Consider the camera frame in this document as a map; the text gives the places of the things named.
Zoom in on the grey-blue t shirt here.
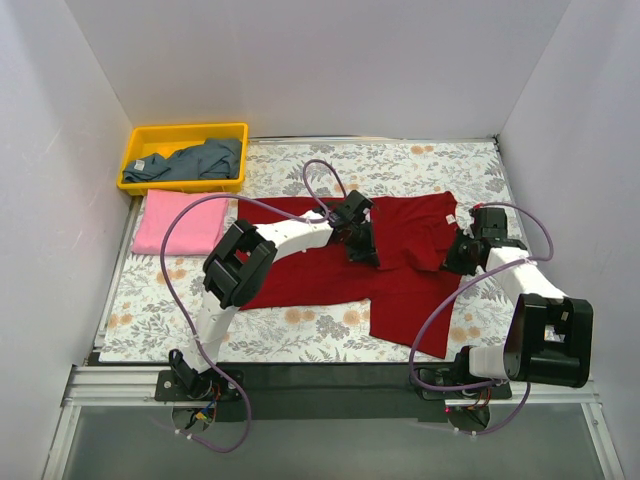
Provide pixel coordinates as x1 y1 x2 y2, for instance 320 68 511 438
122 138 242 183

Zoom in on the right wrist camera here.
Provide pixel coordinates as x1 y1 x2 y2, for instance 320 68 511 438
470 205 489 238

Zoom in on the yellow plastic bin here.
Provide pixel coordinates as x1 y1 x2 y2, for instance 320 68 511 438
116 122 249 196

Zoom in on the red t shirt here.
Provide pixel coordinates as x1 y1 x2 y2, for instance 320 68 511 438
248 191 461 358

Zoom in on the folded pink t shirt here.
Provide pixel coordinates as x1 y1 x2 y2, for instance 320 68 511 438
131 188 230 256

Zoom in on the aluminium frame rail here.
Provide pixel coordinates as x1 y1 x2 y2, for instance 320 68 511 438
62 365 166 406

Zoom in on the floral table mat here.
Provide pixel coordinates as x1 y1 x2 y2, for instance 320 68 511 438
98 142 564 364

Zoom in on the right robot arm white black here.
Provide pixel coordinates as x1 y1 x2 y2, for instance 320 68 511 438
442 204 594 398

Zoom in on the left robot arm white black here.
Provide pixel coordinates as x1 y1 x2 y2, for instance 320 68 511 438
168 190 379 400

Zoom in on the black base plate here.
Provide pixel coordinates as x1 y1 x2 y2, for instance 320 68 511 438
153 360 514 425

